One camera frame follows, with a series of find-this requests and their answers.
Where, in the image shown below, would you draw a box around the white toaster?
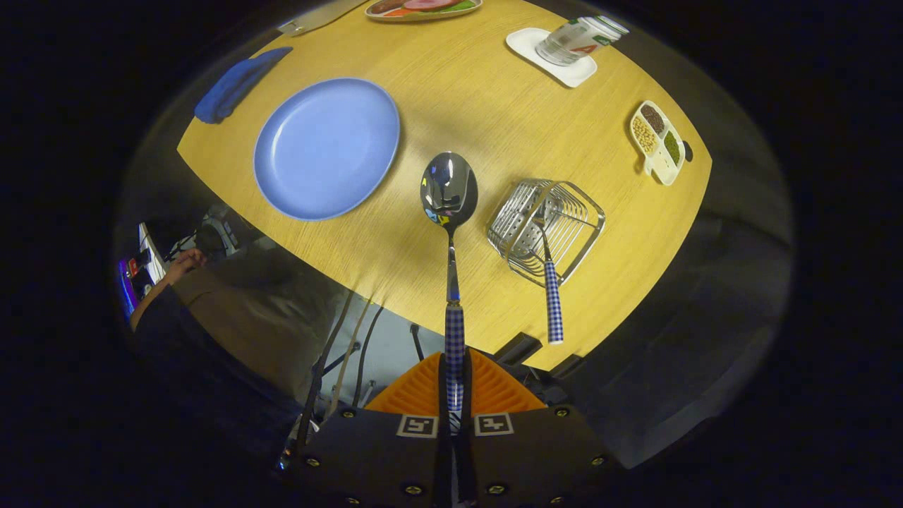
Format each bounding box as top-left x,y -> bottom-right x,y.
277,0 -> 368,37

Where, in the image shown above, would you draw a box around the blue towel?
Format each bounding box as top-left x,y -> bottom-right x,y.
194,47 -> 294,125

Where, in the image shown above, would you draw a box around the white coaster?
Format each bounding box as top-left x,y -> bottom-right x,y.
505,28 -> 598,89

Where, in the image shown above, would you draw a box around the purple lit screen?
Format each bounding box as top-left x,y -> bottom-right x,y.
117,258 -> 140,320

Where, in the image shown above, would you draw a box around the black cable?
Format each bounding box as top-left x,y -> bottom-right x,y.
296,291 -> 355,449
351,305 -> 385,409

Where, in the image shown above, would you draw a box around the person's dark top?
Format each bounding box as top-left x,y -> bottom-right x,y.
131,286 -> 304,459

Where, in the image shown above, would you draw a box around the white oval food plate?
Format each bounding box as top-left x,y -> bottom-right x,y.
364,0 -> 484,23

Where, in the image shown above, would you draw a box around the dark equipment box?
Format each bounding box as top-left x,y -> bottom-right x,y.
194,212 -> 244,258

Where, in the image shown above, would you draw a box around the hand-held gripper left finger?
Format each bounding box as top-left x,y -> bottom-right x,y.
279,349 -> 452,508

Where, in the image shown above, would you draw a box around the spoon with checked handle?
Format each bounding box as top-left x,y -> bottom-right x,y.
420,152 -> 480,431

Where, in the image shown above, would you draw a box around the white bottle green label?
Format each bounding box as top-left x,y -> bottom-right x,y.
535,16 -> 630,67

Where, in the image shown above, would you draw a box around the beige cable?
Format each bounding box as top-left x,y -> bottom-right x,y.
326,298 -> 375,418

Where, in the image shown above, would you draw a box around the white device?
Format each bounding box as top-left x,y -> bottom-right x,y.
138,222 -> 169,283

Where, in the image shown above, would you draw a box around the blue plate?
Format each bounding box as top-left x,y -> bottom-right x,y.
253,78 -> 401,222

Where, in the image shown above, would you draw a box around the white divided grain dish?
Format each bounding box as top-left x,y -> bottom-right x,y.
629,100 -> 686,187

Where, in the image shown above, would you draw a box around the person's khaki trousers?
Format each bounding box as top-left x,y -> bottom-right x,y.
173,236 -> 353,403

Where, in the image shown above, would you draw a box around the metal wire rack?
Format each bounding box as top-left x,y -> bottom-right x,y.
486,179 -> 607,287

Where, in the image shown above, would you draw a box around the fork with checked handle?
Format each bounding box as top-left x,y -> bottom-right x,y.
534,205 -> 565,346

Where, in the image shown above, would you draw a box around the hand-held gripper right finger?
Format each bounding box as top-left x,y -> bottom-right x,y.
459,349 -> 625,508

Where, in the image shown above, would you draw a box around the black table bracket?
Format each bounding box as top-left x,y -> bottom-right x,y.
492,332 -> 544,365
547,353 -> 586,378

